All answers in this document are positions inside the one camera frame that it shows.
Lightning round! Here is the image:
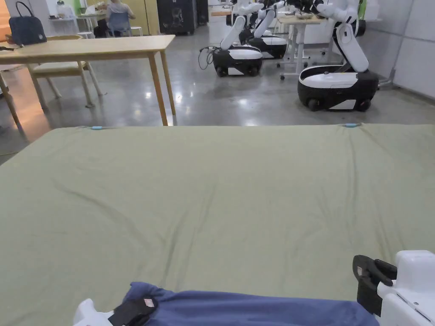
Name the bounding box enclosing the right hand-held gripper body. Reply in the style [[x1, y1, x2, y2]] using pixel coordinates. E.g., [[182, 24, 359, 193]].
[[356, 250, 435, 326]]

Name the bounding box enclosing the long wooden table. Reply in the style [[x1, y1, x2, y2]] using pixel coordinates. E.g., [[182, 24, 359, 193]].
[[0, 1, 177, 127]]

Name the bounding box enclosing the white wheeled robot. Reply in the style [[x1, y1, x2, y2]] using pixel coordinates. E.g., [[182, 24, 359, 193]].
[[297, 0, 380, 112], [247, 0, 289, 60], [212, 0, 265, 78]]

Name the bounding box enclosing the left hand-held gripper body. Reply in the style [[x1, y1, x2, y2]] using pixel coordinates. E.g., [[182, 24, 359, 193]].
[[72, 298, 116, 326]]

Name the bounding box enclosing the dark blue shirt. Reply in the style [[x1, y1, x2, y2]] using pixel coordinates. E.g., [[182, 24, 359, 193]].
[[120, 281, 380, 326]]

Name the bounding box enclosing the bed with pale green sheet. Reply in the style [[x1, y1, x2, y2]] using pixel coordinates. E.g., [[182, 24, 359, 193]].
[[0, 123, 435, 326]]

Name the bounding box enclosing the grey chair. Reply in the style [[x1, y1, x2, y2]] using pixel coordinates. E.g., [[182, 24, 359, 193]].
[[107, 12, 133, 38]]

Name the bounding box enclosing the black cabinet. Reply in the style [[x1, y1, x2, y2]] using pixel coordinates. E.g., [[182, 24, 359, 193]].
[[156, 0, 198, 36]]

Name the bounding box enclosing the wooden chair with pale seat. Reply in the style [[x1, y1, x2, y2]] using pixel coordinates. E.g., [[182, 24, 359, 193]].
[[26, 35, 103, 110]]

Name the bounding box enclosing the white desk with wooden top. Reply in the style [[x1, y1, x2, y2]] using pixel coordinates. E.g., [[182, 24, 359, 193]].
[[277, 15, 328, 81]]

